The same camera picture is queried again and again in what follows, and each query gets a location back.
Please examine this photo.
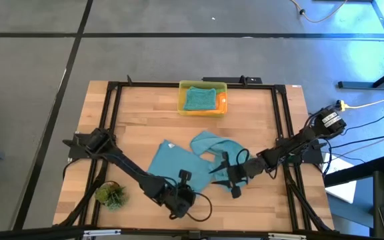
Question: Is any white cable with yellow plug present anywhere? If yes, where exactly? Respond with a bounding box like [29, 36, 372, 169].
[337, 99, 384, 111]

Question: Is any black crossbar with silver brackets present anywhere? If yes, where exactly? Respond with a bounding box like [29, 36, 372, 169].
[0, 225, 384, 240]

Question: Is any yellow translucent plastic bin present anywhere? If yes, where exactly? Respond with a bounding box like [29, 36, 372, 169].
[177, 79, 229, 117]

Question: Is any tan floor cable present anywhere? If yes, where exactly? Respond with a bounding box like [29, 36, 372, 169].
[290, 0, 349, 23]

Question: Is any teal microfiber towel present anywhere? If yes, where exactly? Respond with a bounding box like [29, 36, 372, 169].
[183, 86, 217, 111]

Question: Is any light blue microfiber towel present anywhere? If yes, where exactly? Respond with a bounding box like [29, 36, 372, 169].
[147, 130, 251, 194]

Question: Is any black desk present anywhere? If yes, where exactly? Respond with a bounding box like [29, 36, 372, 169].
[323, 156, 384, 240]

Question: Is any small green potted plant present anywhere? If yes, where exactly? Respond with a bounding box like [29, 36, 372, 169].
[94, 181, 129, 211]

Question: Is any white paper sheet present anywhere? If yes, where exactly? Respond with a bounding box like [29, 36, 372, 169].
[325, 159, 358, 204]

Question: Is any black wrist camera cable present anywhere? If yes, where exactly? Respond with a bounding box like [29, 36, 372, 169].
[235, 148, 251, 167]
[187, 191, 213, 223]

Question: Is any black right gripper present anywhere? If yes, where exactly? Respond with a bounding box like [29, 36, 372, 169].
[208, 151, 266, 199]

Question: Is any metal desk leg frame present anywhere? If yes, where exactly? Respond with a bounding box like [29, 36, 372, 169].
[337, 0, 384, 89]

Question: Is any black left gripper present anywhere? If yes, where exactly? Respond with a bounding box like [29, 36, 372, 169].
[158, 169, 196, 221]

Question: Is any black rectangular bar device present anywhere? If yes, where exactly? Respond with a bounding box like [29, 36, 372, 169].
[201, 75, 263, 85]

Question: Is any orange microfiber towel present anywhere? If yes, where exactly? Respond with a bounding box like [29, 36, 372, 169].
[185, 92, 229, 117]

